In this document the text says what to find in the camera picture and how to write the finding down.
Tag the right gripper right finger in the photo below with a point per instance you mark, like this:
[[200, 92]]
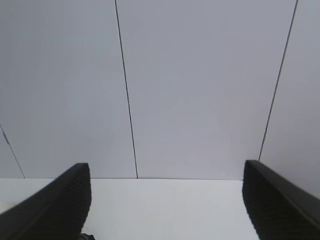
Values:
[[282, 210]]

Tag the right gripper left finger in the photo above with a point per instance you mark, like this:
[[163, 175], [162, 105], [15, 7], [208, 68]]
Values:
[[50, 212]]

